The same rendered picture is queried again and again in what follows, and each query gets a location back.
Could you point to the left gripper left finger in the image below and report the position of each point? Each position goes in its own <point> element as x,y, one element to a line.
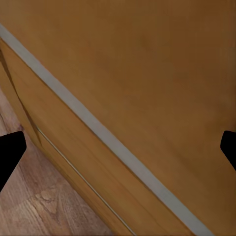
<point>12,148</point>

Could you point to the door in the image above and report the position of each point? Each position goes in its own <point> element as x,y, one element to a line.
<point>129,100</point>

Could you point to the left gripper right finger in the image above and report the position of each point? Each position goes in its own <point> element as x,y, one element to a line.
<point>228,146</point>

